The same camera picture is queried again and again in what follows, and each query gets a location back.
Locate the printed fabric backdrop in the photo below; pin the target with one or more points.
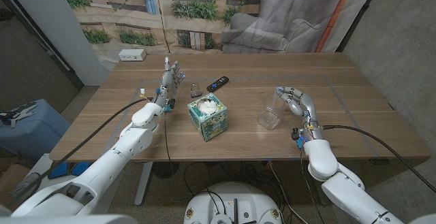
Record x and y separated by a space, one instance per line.
286 16

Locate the white power strip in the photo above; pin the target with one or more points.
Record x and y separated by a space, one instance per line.
132 54

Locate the brown cardboard box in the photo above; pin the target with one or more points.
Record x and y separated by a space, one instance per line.
12 178

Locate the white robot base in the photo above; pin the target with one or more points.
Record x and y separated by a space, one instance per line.
231 200

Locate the small white connector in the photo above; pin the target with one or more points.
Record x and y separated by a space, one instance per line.
142 90

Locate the white table leg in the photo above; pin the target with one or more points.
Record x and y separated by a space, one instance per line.
143 183
318 196

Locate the blue flat panel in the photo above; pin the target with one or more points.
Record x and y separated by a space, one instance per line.
69 169

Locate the grey tool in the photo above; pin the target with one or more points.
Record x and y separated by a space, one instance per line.
18 113

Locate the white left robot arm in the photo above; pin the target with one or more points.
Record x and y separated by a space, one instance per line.
112 162

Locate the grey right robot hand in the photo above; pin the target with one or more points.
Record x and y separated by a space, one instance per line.
306 105

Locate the teal patterned tissue box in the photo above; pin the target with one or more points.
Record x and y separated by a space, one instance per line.
208 122

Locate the blue storage bin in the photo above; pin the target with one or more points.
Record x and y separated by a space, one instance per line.
34 135

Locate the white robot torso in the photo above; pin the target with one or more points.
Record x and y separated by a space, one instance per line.
68 220

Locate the clear plastic cup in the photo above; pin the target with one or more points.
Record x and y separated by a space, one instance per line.
270 116

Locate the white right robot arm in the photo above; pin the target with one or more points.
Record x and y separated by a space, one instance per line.
344 190

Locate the black TV remote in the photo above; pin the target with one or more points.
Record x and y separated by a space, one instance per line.
217 84

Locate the silver padlock with blue base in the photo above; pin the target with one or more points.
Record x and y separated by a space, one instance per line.
195 93

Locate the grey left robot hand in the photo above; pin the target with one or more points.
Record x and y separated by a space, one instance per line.
167 84

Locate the black round floor disc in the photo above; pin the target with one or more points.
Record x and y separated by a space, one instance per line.
166 170

